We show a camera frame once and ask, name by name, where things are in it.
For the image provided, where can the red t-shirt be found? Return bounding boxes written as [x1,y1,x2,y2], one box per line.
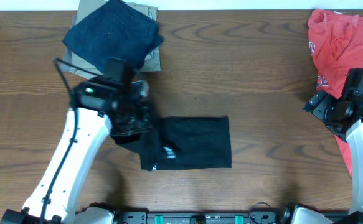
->
[306,8,363,178]

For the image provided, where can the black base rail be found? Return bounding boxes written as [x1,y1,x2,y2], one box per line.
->
[75,202,350,224]

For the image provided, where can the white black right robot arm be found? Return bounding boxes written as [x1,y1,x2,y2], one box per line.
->
[303,90,363,223]

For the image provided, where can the black t-shirt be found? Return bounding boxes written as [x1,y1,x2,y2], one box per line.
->
[111,116,232,171]

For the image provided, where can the folded navy blue shorts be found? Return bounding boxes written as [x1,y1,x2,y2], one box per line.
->
[62,0,164,74]

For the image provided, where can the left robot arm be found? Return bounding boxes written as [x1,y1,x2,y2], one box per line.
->
[1,78,150,223]

